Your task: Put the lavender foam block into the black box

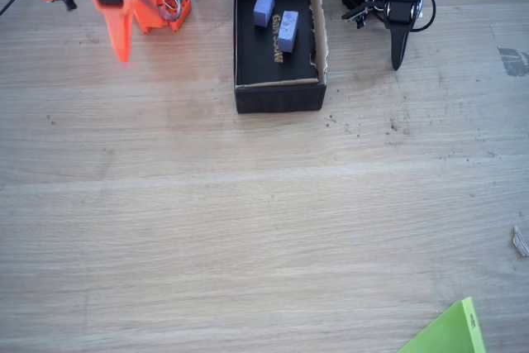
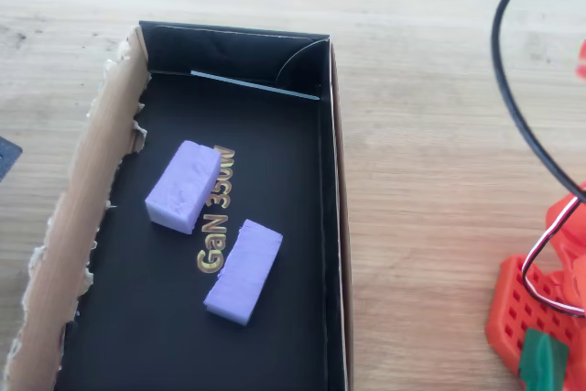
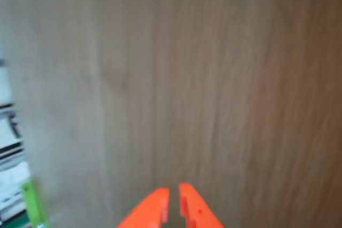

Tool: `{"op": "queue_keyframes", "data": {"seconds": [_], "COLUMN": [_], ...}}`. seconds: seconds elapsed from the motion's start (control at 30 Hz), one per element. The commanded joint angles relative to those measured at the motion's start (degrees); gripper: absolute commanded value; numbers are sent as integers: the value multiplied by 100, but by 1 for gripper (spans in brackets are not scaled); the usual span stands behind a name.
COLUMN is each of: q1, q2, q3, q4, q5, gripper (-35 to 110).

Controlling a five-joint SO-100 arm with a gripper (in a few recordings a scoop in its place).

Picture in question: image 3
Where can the light green sheet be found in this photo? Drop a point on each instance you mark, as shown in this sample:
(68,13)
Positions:
(34,204)

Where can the white striped background clutter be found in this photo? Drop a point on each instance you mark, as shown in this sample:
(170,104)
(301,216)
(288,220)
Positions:
(12,177)

